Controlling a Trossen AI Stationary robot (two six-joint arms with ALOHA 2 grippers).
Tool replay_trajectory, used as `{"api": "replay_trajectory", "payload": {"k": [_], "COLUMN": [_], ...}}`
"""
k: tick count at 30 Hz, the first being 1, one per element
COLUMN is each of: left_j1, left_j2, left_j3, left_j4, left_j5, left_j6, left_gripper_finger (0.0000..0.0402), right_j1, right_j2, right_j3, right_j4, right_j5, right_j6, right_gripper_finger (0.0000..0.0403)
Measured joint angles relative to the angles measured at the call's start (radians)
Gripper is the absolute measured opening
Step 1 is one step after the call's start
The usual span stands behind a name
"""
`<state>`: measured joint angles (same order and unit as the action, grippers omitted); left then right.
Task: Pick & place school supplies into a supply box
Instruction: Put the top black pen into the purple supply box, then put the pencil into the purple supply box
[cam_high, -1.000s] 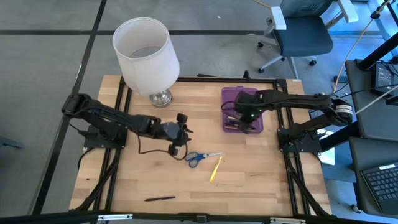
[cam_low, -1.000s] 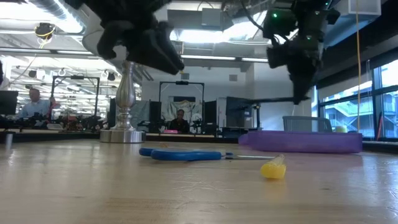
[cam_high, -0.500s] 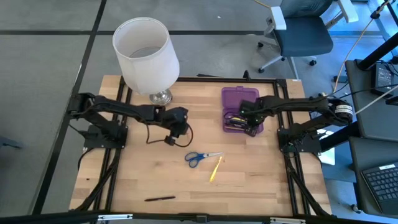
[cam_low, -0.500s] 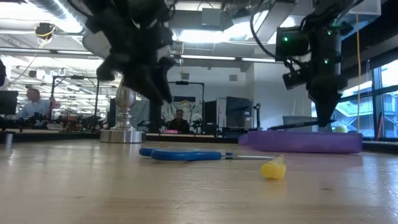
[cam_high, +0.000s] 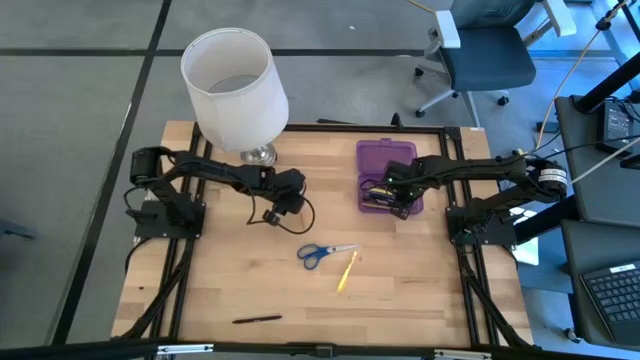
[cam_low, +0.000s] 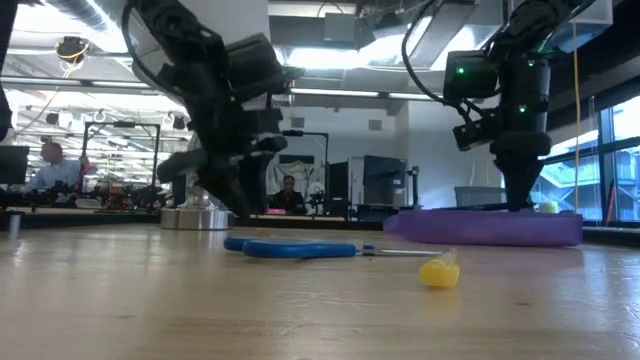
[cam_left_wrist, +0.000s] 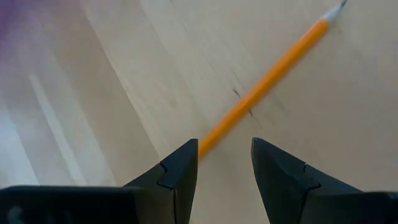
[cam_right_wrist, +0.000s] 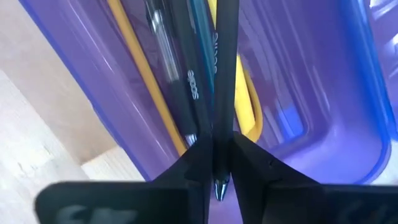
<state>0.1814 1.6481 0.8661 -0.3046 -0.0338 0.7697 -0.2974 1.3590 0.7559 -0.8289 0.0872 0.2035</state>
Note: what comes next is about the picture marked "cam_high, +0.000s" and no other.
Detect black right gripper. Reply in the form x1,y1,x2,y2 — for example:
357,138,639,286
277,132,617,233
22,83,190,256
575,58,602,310
384,158,426,221

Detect purple plastic supply box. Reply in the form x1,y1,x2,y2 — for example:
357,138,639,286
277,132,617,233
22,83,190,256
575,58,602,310
355,137,425,215

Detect blue-handled scissors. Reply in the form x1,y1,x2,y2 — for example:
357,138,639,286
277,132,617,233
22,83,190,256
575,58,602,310
296,243,359,271

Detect yellow highlighter pen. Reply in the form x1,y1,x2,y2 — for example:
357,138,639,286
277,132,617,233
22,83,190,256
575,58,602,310
336,250,359,294

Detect black pen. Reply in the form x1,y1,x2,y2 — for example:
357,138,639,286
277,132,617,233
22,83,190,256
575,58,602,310
231,314,284,325

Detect silver table lamp white shade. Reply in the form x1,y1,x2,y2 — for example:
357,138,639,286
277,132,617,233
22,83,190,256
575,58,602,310
180,27,290,167

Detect grey white office chair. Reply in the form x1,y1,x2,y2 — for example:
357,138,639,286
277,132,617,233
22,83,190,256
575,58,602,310
413,0,577,127

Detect grey side table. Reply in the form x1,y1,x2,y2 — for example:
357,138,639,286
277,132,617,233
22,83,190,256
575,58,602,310
559,218,640,351
553,93,640,227

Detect black power adapter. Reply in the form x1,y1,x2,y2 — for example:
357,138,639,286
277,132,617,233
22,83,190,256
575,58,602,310
596,101,635,155

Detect black keyboard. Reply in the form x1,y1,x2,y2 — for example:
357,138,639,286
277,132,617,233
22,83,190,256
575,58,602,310
578,260,640,347

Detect black stand pole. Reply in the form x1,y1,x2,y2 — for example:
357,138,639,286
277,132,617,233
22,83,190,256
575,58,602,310
573,63,640,114

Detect black left camera cable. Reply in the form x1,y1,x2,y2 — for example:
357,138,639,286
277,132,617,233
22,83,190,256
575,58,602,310
245,192,317,236

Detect black aluminium table frame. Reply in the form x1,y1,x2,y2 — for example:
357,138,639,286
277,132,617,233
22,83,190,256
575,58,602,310
113,122,534,351

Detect black diagonal frame strut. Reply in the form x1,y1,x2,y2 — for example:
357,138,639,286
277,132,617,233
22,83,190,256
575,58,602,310
513,195,581,245

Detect black frame crossbar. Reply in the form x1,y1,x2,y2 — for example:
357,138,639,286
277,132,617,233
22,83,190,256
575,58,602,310
0,338,640,360

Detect yellow floor cable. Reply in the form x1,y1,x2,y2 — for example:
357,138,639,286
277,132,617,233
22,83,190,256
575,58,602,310
405,0,437,15

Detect white cable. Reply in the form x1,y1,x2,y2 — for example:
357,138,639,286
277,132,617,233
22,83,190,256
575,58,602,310
569,148,640,186

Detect yellow hanging cable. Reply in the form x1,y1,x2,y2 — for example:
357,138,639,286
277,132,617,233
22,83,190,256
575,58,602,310
535,27,604,151

